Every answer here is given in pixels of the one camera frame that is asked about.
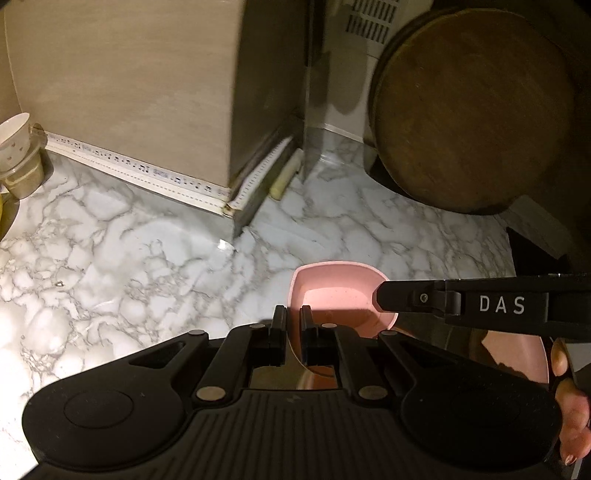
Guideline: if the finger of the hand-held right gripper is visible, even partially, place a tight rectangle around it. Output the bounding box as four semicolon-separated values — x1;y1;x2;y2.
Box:
376;277;462;319

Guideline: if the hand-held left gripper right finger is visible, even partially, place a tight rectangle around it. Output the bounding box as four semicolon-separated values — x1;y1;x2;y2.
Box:
299;305;463;409

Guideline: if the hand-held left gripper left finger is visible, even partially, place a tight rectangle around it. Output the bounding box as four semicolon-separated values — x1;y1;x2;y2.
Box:
129;305;289;409

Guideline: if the pink bear plate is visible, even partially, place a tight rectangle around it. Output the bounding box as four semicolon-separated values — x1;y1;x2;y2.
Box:
481;329;551;385

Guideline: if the pink bowl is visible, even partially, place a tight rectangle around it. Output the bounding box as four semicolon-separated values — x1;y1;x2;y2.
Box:
287;261;400;392

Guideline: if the person's right hand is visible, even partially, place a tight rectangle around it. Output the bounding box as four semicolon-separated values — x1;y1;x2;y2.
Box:
549;339;591;467

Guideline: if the wooden rolling pin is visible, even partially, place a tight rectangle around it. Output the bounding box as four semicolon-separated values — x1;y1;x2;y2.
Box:
270;150;304;200

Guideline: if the round wooden cutting board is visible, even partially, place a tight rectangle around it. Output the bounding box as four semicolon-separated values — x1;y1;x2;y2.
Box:
372;7;575;216

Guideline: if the white patterned sealing strip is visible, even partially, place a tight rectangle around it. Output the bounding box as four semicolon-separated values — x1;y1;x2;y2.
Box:
44;131;294;217

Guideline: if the white vent grille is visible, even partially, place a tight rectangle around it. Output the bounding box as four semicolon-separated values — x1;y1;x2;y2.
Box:
344;0;402;45

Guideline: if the clear plastic container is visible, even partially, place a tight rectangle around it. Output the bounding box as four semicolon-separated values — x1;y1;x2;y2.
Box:
0;124;47;200

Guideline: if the yellow bowl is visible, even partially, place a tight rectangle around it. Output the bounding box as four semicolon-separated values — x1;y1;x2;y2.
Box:
0;191;19;236

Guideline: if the white floral bowl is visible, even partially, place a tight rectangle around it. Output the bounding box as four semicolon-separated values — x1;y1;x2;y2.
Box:
0;113;32;174

